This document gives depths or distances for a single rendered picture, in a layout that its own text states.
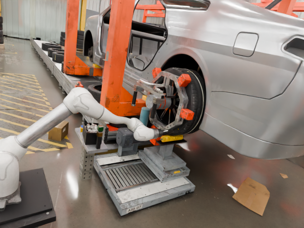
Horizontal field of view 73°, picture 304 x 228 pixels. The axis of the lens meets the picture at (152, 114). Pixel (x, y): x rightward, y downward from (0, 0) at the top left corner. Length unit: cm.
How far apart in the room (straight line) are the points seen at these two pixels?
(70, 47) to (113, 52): 194
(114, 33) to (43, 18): 1253
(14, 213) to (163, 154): 139
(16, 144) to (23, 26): 1301
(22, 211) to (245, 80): 161
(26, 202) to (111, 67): 130
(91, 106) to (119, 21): 99
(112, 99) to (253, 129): 136
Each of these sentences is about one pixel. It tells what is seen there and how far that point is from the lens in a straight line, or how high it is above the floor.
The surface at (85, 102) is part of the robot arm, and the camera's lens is 134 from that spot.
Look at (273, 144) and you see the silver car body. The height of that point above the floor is 90.
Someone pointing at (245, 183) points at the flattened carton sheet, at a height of 1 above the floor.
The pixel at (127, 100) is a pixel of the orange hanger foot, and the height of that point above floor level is 70.
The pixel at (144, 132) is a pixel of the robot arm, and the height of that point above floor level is 68.
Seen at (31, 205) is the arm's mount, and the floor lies 32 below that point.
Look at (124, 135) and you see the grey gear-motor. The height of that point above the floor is 39.
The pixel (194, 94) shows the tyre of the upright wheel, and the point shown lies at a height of 102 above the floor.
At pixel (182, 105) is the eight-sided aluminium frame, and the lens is 175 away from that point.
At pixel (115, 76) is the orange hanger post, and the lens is 213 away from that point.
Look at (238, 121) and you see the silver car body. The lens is 159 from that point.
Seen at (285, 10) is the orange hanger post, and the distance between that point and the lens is 412.
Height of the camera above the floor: 137
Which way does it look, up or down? 19 degrees down
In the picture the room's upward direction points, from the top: 12 degrees clockwise
